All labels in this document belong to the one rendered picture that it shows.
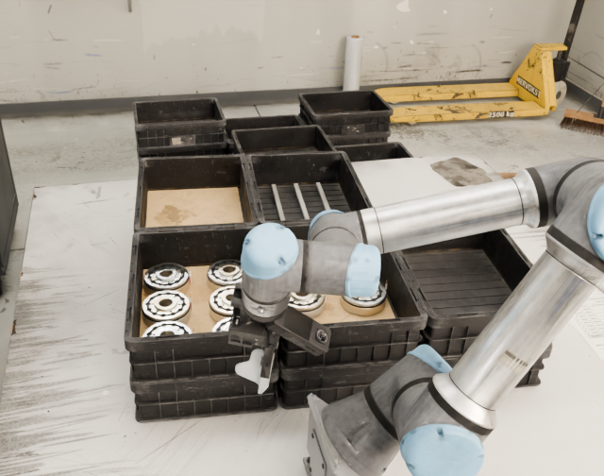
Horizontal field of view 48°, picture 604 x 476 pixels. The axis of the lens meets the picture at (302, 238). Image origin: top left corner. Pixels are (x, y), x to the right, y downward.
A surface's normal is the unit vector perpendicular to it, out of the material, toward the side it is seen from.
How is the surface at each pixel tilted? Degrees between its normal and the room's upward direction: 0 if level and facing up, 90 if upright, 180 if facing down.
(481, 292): 0
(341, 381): 90
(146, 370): 90
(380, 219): 34
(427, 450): 83
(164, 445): 0
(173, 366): 90
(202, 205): 0
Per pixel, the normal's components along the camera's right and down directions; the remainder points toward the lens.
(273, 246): 0.08, -0.56
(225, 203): 0.04, -0.85
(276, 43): 0.25, 0.52
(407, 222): -0.07, -0.09
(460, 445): -0.04, 0.43
